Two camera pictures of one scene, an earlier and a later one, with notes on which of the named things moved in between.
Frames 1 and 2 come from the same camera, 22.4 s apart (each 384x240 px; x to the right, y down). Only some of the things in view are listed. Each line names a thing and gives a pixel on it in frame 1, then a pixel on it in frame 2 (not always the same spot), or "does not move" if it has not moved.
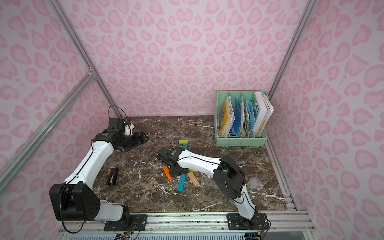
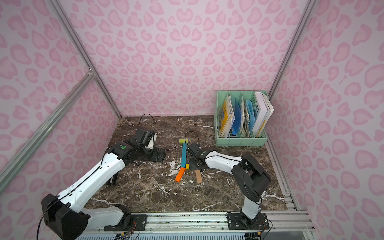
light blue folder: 251,115 does not move
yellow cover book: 227,118 does not move
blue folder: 237,119 does not move
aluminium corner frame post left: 59,10 does not move
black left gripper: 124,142 to 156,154
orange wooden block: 167,172 to 180,174
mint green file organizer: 240,118 does not move
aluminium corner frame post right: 291,52 does not move
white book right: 266,109 does not move
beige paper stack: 245,122 does not move
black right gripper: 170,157 to 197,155
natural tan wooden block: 194,179 to 198,176
